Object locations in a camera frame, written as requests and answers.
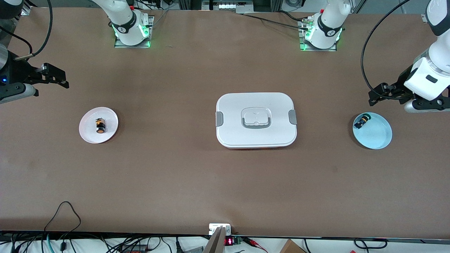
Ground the light blue round plate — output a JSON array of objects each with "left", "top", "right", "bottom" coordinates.
[{"left": 353, "top": 112, "right": 393, "bottom": 150}]

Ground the pink round plate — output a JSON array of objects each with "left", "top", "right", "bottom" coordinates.
[{"left": 79, "top": 107, "right": 119, "bottom": 144}]

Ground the white lunch box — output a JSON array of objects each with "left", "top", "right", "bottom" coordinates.
[{"left": 215, "top": 92, "right": 298, "bottom": 149}]

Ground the white lit device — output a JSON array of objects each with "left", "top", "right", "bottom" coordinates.
[{"left": 201, "top": 0, "right": 254, "bottom": 14}]

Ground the brown cardboard box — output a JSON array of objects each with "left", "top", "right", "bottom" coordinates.
[{"left": 279, "top": 239, "right": 307, "bottom": 253}]

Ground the red clip lead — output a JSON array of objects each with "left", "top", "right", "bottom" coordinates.
[{"left": 243, "top": 236, "right": 268, "bottom": 253}]

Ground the small white electronics box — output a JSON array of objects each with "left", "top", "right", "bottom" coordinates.
[{"left": 209, "top": 223, "right": 232, "bottom": 235}]

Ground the aluminium bar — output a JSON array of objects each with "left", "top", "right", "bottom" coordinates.
[{"left": 203, "top": 226, "right": 226, "bottom": 253}]

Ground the green push-button switch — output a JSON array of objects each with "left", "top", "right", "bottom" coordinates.
[{"left": 354, "top": 113, "right": 373, "bottom": 129}]

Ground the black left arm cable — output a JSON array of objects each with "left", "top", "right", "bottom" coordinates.
[{"left": 362, "top": 0, "right": 412, "bottom": 92}]

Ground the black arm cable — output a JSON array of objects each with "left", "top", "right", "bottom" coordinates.
[
  {"left": 362, "top": 0, "right": 412, "bottom": 92},
  {"left": 0, "top": 0, "right": 53, "bottom": 61}
]

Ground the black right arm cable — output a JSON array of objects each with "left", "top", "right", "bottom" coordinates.
[{"left": 0, "top": 0, "right": 53, "bottom": 61}]

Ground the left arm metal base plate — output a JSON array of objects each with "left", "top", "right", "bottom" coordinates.
[{"left": 299, "top": 19, "right": 337, "bottom": 52}]

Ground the aluminium corner bracket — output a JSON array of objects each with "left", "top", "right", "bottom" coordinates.
[{"left": 21, "top": 0, "right": 37, "bottom": 16}]

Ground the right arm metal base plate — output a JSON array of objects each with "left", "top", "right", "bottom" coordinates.
[{"left": 114, "top": 16, "right": 154, "bottom": 48}]

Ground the black looped cable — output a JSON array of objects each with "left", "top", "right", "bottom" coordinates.
[{"left": 43, "top": 201, "right": 82, "bottom": 235}]

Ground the black cable on table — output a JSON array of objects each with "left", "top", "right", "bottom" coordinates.
[{"left": 242, "top": 13, "right": 310, "bottom": 31}]

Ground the black coiled cable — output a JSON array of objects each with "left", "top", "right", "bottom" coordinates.
[{"left": 353, "top": 238, "right": 388, "bottom": 251}]

